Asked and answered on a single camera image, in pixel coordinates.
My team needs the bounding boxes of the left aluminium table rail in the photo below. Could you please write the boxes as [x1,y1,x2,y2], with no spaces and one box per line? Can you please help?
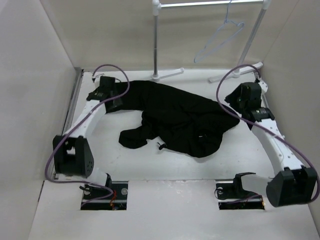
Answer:
[53,67,85,180]

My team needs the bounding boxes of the white garment rack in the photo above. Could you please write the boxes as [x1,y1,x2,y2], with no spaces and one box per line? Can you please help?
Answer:
[124,0,272,87]

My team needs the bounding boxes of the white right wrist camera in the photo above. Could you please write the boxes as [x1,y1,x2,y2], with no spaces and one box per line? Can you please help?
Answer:
[254,78,269,95]

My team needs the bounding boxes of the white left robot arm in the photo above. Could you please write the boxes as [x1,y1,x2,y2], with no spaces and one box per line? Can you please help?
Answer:
[52,75,122,200]

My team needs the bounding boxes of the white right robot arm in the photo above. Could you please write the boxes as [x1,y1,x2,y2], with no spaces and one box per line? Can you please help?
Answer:
[225,82,318,207]

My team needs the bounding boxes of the black trousers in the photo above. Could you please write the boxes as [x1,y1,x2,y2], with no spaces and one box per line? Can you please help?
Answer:
[115,80,240,158]

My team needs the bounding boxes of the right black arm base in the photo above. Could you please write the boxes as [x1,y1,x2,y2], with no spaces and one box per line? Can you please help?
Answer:
[214,181,265,210]

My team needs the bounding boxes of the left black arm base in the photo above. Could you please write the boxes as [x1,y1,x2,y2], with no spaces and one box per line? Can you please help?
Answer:
[79,181,129,211]

